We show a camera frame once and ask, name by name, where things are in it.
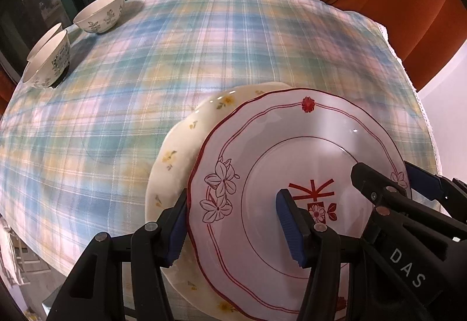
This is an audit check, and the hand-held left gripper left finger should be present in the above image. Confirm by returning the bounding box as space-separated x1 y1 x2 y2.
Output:
47 190 188 321

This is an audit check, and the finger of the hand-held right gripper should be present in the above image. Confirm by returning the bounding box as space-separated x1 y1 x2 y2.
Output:
405 162 467 223
351 162 413 214

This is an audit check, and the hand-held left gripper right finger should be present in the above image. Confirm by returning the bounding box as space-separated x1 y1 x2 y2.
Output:
276 189 365 321

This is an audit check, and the round yellow floral plate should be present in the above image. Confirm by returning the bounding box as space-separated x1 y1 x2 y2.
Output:
145 84 289 321

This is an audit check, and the white red-patterned plate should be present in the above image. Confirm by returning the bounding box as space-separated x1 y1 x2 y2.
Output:
187 88 414 321

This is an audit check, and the cream floral ceramic bowl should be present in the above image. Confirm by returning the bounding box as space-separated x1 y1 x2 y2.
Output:
26 22 62 60
22 30 71 89
73 0 126 34

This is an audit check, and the white lace table cover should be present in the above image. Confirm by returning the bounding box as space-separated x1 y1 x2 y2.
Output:
377 23 440 177

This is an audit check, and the plaid pastel tablecloth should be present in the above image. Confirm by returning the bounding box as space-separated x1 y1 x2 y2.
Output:
0 0 440 321

